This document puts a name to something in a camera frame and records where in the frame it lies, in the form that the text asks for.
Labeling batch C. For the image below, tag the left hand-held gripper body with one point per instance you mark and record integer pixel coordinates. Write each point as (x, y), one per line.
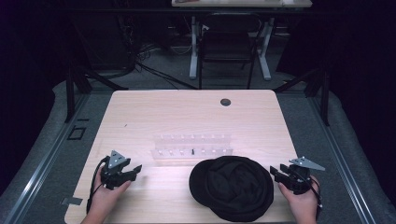
(115, 174)

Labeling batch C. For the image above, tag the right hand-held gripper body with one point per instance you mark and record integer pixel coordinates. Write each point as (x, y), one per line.
(299, 182)

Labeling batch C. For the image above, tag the black hat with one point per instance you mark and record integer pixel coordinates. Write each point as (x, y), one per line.
(233, 189)

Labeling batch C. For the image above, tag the person's right hand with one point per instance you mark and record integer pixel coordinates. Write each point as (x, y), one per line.
(305, 203)

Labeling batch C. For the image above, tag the person's left hand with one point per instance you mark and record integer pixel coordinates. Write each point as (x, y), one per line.
(104, 199)

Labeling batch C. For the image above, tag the grey tape patch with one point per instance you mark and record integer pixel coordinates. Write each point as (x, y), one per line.
(71, 201)

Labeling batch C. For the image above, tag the clear acrylic rack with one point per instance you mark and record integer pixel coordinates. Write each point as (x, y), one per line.
(186, 146)

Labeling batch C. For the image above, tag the black tape square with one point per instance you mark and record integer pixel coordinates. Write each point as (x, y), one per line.
(69, 133)

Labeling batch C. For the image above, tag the short black tape strip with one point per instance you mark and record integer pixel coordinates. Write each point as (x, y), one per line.
(83, 119)

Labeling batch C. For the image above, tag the black metal stand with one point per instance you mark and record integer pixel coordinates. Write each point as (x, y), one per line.
(70, 93)
(325, 99)

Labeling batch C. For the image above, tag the black chair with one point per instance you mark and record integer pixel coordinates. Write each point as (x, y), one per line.
(225, 43)

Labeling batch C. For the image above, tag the white desk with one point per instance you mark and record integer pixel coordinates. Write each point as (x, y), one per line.
(236, 3)

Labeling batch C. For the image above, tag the aluminium floor rail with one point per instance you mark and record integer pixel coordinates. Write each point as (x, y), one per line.
(43, 168)
(345, 168)

